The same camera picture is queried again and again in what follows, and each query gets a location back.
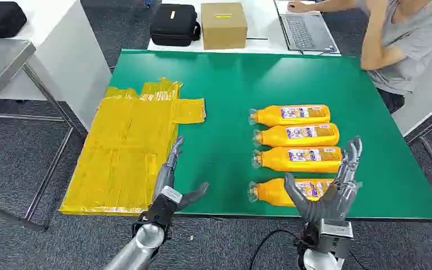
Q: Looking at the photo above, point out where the orange drink bottle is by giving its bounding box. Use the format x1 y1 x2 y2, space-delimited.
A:
247 178 336 208
252 123 340 148
249 105 331 128
252 146 344 174

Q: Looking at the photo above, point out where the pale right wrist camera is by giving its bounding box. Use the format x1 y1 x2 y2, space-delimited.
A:
317 219 354 259

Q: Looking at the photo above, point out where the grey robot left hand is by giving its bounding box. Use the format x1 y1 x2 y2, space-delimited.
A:
137 136 210 239

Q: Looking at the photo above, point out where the black cable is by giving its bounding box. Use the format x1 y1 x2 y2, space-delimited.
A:
249 228 306 270

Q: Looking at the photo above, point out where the steel table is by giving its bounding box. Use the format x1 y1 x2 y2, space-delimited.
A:
0 37 88 232

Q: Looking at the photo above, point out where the yellow plastic sheet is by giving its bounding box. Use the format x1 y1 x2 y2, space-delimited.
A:
59 77 206 217

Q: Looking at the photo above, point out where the person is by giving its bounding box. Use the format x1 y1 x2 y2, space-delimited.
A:
286 0 432 114

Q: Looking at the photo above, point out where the brown cardboard box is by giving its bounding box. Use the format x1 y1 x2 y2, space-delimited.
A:
201 2 248 50

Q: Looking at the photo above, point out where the green table mat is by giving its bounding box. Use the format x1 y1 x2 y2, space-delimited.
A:
107 49 432 221

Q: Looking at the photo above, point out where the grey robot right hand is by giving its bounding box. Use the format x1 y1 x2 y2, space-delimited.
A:
283 136 363 224

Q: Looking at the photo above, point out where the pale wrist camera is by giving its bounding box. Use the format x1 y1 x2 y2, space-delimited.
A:
317 219 354 259
159 185 184 205

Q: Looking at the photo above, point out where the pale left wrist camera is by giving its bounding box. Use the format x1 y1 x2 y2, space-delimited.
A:
159 185 184 205

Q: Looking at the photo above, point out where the grey laptop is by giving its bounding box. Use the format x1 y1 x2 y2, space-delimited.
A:
273 0 341 53

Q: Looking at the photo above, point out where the white table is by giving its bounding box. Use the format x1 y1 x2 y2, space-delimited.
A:
147 0 341 57

